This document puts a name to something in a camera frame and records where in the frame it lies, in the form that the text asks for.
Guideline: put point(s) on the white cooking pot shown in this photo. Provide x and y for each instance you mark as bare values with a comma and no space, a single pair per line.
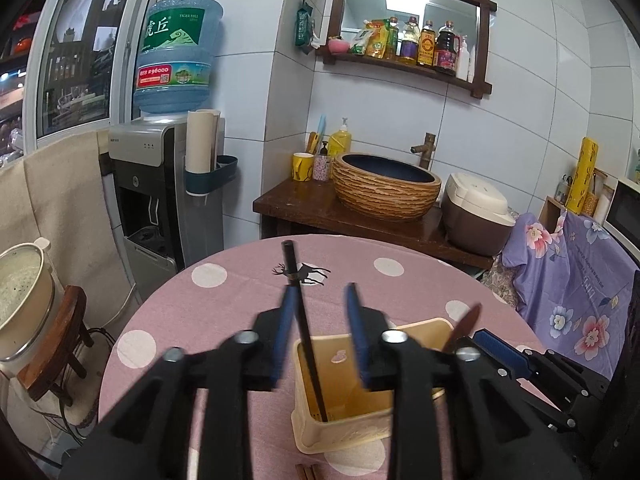
25,310

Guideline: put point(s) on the wooden stool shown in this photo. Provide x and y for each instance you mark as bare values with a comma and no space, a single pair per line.
60,330

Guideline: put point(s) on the floral pump bottle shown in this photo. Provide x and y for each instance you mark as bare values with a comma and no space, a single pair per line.
322,167

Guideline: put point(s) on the slim white bottle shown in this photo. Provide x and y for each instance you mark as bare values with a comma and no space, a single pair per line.
471,65

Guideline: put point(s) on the beige plastic utensil holder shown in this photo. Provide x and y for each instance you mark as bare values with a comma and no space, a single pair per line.
340,430

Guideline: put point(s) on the microwave oven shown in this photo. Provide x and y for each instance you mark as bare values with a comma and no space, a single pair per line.
625,215

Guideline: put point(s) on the brown wooden spoon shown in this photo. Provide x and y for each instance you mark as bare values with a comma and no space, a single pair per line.
467,322

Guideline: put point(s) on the wooden kitchen utensil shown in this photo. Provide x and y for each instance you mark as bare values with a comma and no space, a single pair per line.
311,142

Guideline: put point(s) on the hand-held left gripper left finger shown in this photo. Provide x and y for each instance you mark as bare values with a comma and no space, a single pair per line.
286,330

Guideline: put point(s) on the woven pattern basin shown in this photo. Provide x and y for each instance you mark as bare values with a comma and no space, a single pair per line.
385,197

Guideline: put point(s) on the small jar with scissors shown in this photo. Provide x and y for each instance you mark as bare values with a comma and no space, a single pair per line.
564,190

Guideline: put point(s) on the black chopstick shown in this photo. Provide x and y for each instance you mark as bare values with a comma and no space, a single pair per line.
291,265

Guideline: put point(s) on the blue white wall holder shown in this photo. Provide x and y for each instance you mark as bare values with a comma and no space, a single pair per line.
220,175

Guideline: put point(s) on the dark soy sauce bottle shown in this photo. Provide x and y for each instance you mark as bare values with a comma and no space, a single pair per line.
446,52

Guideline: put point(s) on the dark wooden counter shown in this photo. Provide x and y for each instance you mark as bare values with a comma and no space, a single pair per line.
300,205

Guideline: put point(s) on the aluminium sliding window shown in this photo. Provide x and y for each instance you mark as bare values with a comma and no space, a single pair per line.
75,60

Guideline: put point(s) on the yellow wrap box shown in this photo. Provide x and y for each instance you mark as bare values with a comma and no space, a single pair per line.
582,175

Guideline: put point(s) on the pink polka dot tablecloth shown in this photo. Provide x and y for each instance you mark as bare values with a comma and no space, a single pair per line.
240,305

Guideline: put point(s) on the yellow cup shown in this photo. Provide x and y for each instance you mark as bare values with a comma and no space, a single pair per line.
302,167

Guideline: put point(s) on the grey water dispenser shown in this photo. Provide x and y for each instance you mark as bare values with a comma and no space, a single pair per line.
145,170

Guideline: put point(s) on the wooden box shelf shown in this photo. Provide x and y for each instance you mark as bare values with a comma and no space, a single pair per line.
550,212

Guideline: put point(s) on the green packet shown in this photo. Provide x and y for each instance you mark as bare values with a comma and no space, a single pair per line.
303,27

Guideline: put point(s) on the brown wooden chopstick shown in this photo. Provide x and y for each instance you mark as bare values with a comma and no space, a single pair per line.
301,473
314,474

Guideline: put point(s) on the blue water jug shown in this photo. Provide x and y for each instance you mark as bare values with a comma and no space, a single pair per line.
175,60

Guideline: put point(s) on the yellow dish soap bottle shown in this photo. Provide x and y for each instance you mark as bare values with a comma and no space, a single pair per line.
340,142

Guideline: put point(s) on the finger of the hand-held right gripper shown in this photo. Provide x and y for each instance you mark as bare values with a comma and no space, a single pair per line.
502,352
555,412

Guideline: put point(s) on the white brown rice cooker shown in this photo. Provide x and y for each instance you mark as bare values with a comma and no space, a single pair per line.
475,210

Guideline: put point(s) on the pink bowl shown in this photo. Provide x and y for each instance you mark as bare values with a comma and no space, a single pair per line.
338,46

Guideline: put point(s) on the wooden framed mirror shelf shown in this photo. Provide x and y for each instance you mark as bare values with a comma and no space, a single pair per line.
480,50

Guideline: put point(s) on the bamboo style faucet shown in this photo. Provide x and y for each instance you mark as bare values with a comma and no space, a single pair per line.
427,152

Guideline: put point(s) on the purple floral cloth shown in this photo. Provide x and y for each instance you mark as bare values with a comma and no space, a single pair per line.
565,280

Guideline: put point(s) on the yellow label bottle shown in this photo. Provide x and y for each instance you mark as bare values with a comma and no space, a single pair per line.
426,47

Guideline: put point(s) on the white plastic bottle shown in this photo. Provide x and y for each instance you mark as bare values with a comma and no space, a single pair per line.
463,60

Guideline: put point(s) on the beige cloth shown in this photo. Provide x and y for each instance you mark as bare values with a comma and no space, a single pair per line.
60,200

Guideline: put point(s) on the green glass bottle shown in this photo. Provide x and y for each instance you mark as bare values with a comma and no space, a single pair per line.
393,40

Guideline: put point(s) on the purple label oil bottle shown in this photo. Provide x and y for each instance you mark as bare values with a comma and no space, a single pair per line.
409,45

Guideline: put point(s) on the yellow refill bag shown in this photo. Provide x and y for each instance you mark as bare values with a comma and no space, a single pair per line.
377,40

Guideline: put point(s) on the blue spatula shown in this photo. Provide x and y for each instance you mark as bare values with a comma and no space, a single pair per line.
320,132

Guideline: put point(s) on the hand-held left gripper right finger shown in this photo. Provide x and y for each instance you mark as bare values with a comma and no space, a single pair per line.
357,330

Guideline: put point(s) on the grey patterned cloth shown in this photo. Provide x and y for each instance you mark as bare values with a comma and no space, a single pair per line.
500,280

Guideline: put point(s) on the white green bag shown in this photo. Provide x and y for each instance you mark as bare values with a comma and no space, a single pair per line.
359,40

